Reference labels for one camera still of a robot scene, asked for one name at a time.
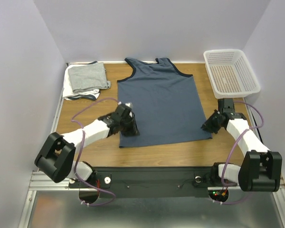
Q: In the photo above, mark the folded grey tank top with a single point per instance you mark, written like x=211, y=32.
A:
x=88, y=77

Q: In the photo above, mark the aluminium frame rail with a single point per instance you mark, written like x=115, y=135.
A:
x=41, y=182

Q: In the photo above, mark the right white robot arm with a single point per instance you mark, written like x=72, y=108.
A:
x=261, y=168

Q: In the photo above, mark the white plastic basket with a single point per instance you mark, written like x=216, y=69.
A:
x=230, y=73

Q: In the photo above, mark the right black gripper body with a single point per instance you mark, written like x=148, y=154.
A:
x=210, y=124

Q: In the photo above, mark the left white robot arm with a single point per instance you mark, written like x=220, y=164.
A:
x=56, y=157

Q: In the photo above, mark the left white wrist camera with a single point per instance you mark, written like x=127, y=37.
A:
x=126, y=109

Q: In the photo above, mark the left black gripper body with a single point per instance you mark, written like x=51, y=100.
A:
x=128, y=126

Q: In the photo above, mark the blue tank top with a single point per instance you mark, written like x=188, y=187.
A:
x=166, y=104

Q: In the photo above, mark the folded white tank top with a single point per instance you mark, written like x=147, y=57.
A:
x=68, y=93

